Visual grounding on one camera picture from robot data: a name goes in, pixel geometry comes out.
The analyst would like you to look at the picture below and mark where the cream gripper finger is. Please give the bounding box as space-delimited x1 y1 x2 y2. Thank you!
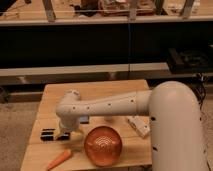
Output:
55 130 65 140
76 129 84 134

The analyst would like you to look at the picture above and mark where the black whiteboard eraser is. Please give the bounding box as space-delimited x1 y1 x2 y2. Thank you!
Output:
40 128 70 141

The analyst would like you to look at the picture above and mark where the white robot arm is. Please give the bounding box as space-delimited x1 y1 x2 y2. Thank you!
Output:
56 81 209 171

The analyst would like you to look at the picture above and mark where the blue object on table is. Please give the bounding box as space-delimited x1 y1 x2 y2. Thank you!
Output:
79 116 89 124

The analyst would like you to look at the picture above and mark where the orange toy carrot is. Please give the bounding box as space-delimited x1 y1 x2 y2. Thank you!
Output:
46 149 72 171

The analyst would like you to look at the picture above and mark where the orange plastic colander bowl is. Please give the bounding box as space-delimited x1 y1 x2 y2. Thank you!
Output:
84 126 123 167

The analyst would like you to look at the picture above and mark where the long wooden shelf rack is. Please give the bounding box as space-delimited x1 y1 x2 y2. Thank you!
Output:
0 0 213 86

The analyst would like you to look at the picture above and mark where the black equipment on shelf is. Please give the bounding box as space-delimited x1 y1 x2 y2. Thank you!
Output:
167 47 213 74

